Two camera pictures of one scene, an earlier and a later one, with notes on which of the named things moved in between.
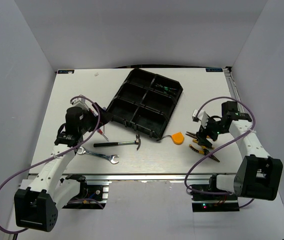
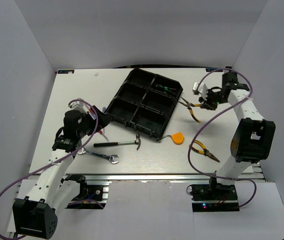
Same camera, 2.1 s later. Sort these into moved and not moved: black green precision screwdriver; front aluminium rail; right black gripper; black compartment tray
Moved: right black gripper
Not moved: black green precision screwdriver; front aluminium rail; black compartment tray
